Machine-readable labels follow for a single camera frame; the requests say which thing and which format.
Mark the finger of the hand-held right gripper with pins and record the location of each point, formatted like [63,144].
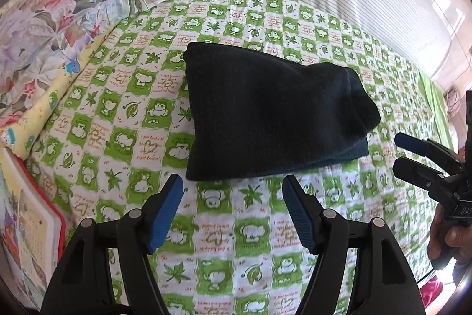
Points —
[405,142]
[413,170]

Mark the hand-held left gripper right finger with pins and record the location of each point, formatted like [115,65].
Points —
[300,216]

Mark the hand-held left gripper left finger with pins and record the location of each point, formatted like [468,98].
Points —
[166,216]

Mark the black pants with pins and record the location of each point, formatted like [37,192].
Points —
[265,108]

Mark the person's right hand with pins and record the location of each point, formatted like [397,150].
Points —
[461,239]

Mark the plain green cloth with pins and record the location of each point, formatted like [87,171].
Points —
[435,104]

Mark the green checked bed sheet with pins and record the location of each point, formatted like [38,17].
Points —
[221,237]

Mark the pink cloth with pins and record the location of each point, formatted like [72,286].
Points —
[433,294]

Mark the red-edged patterned mat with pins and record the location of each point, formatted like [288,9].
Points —
[29,226]

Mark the folded floral quilt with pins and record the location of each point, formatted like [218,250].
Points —
[48,23]

